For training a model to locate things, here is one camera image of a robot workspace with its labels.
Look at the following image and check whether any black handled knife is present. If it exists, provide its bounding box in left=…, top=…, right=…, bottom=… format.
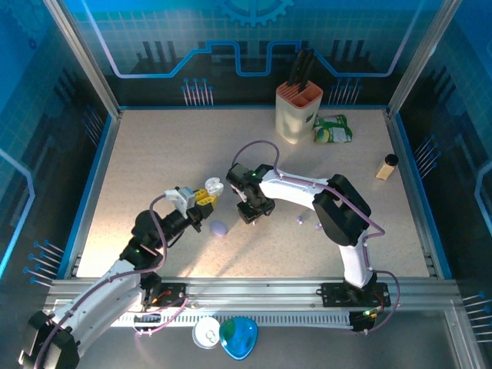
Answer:
left=287, top=48, right=308, bottom=88
left=298, top=48, right=317, bottom=94

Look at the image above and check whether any green snack bag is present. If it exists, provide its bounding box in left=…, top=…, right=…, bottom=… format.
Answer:
left=312, top=114, right=354, bottom=145

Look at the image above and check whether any white slotted cable duct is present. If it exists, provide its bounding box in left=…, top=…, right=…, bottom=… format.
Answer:
left=59, top=312, right=355, bottom=329

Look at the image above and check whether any white round pull-ring tin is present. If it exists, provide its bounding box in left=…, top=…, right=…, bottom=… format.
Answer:
left=191, top=316, right=223, bottom=351

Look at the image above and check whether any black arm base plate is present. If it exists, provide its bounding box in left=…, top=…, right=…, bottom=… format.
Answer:
left=116, top=281, right=190, bottom=309
left=320, top=281, right=392, bottom=309

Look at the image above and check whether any cream knife block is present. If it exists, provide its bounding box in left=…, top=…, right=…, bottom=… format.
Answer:
left=274, top=82, right=324, bottom=145

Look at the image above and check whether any blue heart-shaped container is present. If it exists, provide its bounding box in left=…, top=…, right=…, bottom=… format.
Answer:
left=218, top=316, right=260, bottom=361

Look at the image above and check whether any aluminium frame post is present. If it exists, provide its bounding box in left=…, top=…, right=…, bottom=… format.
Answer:
left=42, top=0, right=124, bottom=119
left=385, top=0, right=463, bottom=116

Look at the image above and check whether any white earbud charging case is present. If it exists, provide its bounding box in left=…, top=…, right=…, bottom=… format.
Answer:
left=204, top=176, right=225, bottom=196

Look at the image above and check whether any aluminium table rail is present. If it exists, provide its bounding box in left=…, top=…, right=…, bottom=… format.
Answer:
left=45, top=275, right=462, bottom=309

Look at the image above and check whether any black capped spice bottle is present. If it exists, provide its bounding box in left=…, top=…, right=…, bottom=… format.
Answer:
left=374, top=153, right=401, bottom=181

